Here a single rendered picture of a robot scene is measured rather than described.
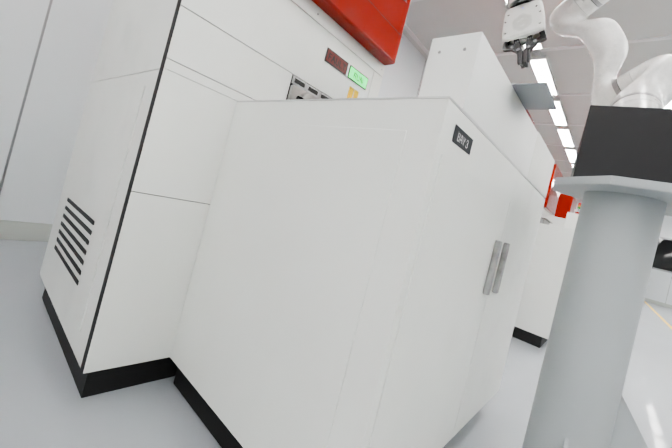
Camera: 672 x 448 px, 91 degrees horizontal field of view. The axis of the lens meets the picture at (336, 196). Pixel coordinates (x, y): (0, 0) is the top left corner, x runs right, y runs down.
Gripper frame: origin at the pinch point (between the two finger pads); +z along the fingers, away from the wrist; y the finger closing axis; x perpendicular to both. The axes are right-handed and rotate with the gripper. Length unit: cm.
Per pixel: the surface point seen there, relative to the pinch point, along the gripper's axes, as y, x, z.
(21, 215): -223, -65, 54
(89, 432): -71, -64, 99
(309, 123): -33, -46, 29
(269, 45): -59, -40, -2
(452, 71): -3.9, -39.9, 22.3
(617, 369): 17, 10, 76
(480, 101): -1.0, -33.4, 25.9
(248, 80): -62, -44, 10
